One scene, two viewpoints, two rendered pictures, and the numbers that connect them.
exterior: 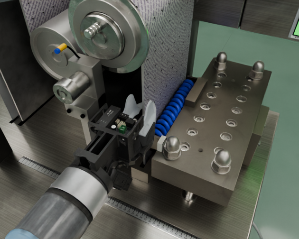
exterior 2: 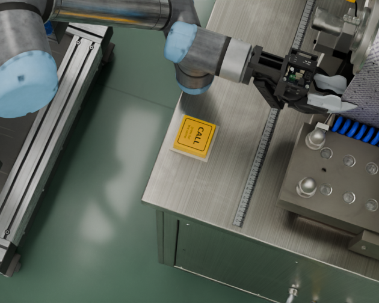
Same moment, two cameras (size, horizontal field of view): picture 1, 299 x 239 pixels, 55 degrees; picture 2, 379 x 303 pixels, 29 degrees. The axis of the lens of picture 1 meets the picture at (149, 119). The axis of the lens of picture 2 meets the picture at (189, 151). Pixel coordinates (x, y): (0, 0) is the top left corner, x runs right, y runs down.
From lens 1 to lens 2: 0.97 m
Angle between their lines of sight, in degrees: 44
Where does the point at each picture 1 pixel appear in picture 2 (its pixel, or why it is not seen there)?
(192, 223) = (266, 186)
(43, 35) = not seen: outside the picture
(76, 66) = not seen: hidden behind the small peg
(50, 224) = (202, 47)
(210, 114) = not seen: outside the picture
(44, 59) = not seen: outside the picture
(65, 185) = (231, 48)
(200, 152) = (320, 169)
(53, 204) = (216, 44)
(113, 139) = (276, 71)
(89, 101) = (328, 42)
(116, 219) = (258, 112)
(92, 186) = (236, 67)
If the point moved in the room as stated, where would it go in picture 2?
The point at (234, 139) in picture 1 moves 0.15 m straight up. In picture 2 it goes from (346, 205) to (367, 185)
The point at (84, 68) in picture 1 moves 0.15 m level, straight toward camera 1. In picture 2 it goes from (343, 25) to (265, 55)
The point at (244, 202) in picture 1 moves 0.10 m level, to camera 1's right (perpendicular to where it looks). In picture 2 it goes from (299, 240) to (307, 291)
